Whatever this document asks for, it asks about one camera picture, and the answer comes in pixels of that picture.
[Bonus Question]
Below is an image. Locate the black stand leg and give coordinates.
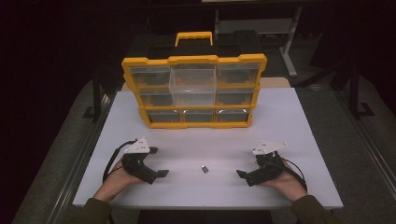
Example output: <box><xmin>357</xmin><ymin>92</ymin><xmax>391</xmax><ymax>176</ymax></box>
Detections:
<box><xmin>347</xmin><ymin>59</ymin><xmax>375</xmax><ymax>119</ymax></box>
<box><xmin>81</xmin><ymin>69</ymin><xmax>108</xmax><ymax>123</ymax></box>

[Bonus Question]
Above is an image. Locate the large clear plastic drawer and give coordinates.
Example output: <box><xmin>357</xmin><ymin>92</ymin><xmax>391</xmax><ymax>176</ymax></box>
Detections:
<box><xmin>168</xmin><ymin>63</ymin><xmax>218</xmax><ymax>107</ymax></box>

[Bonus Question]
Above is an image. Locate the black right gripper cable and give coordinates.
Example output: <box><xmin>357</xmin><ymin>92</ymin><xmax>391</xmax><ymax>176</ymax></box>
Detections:
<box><xmin>280</xmin><ymin>158</ymin><xmax>308</xmax><ymax>191</ymax></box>

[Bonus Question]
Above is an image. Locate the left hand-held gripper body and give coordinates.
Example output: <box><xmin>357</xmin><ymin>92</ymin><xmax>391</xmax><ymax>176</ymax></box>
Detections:
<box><xmin>120</xmin><ymin>137</ymin><xmax>160</xmax><ymax>186</ymax></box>

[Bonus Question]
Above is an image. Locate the person's right hand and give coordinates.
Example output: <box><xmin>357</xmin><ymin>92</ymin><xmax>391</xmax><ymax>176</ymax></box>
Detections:
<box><xmin>261</xmin><ymin>159</ymin><xmax>308</xmax><ymax>204</ymax></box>

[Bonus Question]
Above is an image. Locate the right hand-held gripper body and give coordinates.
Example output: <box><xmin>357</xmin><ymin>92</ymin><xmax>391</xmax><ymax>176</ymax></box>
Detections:
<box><xmin>245</xmin><ymin>141</ymin><xmax>289</xmax><ymax>188</ymax></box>

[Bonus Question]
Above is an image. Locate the yellow black organizer case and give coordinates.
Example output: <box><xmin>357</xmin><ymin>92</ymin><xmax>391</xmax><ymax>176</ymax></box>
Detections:
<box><xmin>120</xmin><ymin>31</ymin><xmax>268</xmax><ymax>130</ymax></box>

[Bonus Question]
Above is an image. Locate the group of small clear drawers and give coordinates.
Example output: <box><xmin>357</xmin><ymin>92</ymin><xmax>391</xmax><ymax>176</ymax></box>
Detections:
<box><xmin>128</xmin><ymin>63</ymin><xmax>262</xmax><ymax>124</ymax></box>

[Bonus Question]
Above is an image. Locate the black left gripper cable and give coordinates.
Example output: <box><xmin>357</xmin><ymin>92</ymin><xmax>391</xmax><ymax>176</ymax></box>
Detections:
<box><xmin>102</xmin><ymin>139</ymin><xmax>138</xmax><ymax>184</ymax></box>

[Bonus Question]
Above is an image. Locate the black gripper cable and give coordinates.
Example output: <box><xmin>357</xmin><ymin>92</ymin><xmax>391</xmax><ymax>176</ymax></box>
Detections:
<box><xmin>102</xmin><ymin>139</ymin><xmax>138</xmax><ymax>184</ymax></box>
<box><xmin>280</xmin><ymin>158</ymin><xmax>308</xmax><ymax>191</ymax></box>

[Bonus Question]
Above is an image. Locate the person's left hand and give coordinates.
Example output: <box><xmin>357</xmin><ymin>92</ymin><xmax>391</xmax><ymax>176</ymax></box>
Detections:
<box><xmin>92</xmin><ymin>159</ymin><xmax>146</xmax><ymax>204</ymax></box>

